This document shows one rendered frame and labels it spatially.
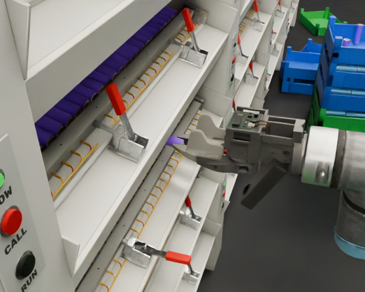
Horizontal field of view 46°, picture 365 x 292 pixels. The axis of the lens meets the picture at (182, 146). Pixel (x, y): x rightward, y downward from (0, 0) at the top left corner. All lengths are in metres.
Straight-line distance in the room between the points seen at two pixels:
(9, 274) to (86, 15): 0.21
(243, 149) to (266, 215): 0.85
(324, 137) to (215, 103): 0.35
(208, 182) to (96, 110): 0.58
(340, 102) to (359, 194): 0.82
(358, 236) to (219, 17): 0.47
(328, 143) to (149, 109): 0.26
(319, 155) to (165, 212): 0.26
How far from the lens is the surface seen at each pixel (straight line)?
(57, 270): 0.38
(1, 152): 0.28
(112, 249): 0.63
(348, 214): 0.73
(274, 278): 1.34
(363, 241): 0.75
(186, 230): 0.95
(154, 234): 0.69
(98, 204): 0.46
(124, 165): 0.50
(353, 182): 0.67
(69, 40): 0.33
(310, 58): 2.37
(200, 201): 1.02
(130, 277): 0.64
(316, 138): 0.66
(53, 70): 0.32
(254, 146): 0.66
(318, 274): 1.38
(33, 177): 0.31
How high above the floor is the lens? 1.05
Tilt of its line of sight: 36 degrees down
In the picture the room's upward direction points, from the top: straight up
